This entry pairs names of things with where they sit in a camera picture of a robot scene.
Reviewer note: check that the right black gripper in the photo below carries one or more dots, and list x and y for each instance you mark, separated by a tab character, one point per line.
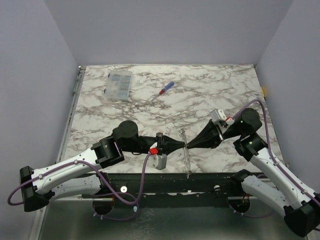
216	133

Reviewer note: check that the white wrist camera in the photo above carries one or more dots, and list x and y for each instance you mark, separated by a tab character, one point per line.
157	160
219	118

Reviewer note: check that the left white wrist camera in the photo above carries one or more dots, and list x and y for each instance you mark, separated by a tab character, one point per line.
157	160

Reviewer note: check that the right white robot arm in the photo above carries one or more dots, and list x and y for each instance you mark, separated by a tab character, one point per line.
297	203

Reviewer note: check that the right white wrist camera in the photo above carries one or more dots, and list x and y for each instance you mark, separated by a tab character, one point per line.
219	118

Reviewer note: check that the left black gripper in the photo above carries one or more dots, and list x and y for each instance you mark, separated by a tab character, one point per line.
167	145

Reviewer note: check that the clear plastic organizer box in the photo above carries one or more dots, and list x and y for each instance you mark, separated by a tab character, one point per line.
118	85

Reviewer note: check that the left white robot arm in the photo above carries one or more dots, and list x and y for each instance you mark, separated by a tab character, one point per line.
81	174

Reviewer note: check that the aluminium side rail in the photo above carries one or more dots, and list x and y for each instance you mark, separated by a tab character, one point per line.
71	113

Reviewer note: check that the blue red screwdriver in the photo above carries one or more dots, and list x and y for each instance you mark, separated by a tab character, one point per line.
165	89

